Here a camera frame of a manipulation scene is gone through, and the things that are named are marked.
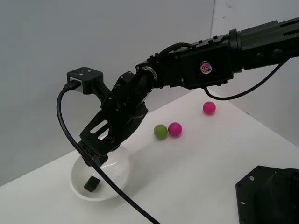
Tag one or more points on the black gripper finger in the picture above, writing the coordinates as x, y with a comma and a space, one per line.
126, 135
98, 158

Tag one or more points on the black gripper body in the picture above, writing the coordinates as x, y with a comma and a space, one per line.
116, 109

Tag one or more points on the small black box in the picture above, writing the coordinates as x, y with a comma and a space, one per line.
92, 184

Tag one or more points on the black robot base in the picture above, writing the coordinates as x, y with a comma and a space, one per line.
268, 198

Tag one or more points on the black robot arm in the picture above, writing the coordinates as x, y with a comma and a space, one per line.
210, 58

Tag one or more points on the white bowl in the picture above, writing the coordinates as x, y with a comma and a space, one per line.
116, 168

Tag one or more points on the green ball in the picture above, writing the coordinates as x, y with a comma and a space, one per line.
160, 131

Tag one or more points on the pink ball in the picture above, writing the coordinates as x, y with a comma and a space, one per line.
209, 107
174, 129

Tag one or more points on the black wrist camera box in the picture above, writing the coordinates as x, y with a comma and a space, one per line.
86, 78

